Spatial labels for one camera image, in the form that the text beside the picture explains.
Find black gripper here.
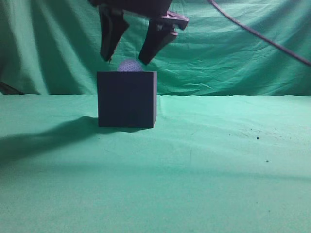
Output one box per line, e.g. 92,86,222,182
89,0,189,65

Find white dimpled ball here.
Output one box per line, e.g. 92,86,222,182
117,60,143,72

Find dark blue cube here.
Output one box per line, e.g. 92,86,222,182
97,71,157,128

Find green backdrop cloth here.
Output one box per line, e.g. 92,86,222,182
0,0,311,233

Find dark cable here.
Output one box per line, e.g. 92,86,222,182
207,0,311,66

